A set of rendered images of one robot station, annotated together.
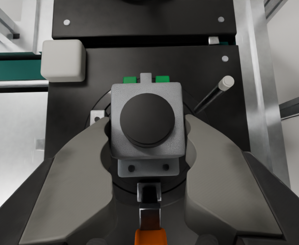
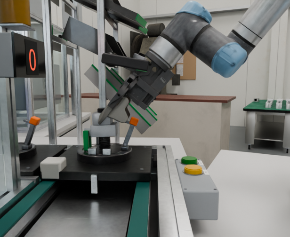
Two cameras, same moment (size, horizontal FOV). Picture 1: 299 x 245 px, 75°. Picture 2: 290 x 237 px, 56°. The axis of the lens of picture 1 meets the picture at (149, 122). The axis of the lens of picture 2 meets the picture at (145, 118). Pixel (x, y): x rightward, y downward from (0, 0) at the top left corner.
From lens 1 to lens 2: 0.69 m
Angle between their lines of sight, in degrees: 81
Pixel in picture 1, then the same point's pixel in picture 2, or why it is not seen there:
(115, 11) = (33, 160)
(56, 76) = (62, 161)
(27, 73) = (43, 188)
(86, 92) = (73, 164)
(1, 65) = (29, 196)
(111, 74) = (68, 161)
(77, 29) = (35, 166)
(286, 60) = not seen: hidden behind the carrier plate
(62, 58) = (55, 158)
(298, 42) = not seen: hidden behind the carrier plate
